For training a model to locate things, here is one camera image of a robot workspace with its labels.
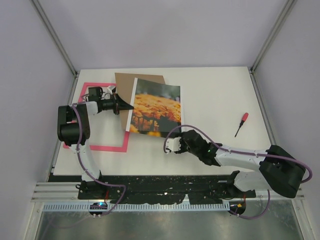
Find aluminium corner post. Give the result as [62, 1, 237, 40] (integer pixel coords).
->
[248, 0, 297, 75]
[31, 0, 80, 77]

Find red handled screwdriver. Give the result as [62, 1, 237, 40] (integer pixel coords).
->
[234, 112, 249, 138]

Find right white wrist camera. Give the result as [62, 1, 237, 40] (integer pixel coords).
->
[164, 137, 181, 154]

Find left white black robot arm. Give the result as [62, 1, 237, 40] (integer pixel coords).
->
[57, 86, 134, 199]

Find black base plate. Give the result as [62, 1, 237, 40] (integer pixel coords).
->
[48, 174, 257, 205]

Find brown frame backing board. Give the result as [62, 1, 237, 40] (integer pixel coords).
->
[114, 72, 166, 132]

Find aluminium front rail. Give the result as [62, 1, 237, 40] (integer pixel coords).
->
[31, 182, 305, 202]

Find right aluminium corner post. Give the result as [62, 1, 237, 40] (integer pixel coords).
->
[248, 0, 297, 75]

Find left aluminium corner post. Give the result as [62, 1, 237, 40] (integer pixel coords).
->
[31, 0, 80, 77]

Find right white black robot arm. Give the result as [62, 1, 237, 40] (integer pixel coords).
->
[180, 130, 306, 199]

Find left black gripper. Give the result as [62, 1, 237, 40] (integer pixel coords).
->
[99, 92, 134, 116]

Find pink wooden photo frame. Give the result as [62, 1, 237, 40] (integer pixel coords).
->
[62, 81, 131, 153]

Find white slotted cable duct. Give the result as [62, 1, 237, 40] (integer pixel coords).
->
[42, 201, 230, 212]

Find orange flower photo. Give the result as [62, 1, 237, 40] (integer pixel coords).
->
[126, 77, 182, 138]

